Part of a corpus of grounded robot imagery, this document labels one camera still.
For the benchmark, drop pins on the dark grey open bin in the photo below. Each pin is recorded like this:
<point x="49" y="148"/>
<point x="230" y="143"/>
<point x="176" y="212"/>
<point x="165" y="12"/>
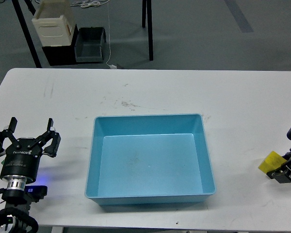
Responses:
<point x="89" y="47"/>

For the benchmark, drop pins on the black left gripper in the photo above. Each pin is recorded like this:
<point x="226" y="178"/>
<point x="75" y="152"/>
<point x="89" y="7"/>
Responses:
<point x="23" y="157"/>

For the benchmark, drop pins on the black table leg left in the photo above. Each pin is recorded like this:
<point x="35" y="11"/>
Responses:
<point x="26" y="33"/>

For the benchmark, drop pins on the cream plastic crate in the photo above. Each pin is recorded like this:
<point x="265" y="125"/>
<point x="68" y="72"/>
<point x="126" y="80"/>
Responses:
<point x="54" y="23"/>

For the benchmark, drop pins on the light blue plastic box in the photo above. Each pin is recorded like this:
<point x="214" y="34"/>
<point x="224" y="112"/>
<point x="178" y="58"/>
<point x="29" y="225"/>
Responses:
<point x="149" y="159"/>

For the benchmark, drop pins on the yellow block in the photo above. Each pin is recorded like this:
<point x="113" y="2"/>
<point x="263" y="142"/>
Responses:
<point x="271" y="162"/>

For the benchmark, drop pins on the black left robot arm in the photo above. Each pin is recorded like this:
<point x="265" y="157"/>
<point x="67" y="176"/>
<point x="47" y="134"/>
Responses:
<point x="16" y="200"/>

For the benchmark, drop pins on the black crate under cream crate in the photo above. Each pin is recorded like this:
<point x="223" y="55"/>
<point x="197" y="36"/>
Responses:
<point x="62" y="55"/>

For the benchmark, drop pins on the black table legs centre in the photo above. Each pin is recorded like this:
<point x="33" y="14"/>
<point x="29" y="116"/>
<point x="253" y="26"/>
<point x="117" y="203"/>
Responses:
<point x="147" y="22"/>

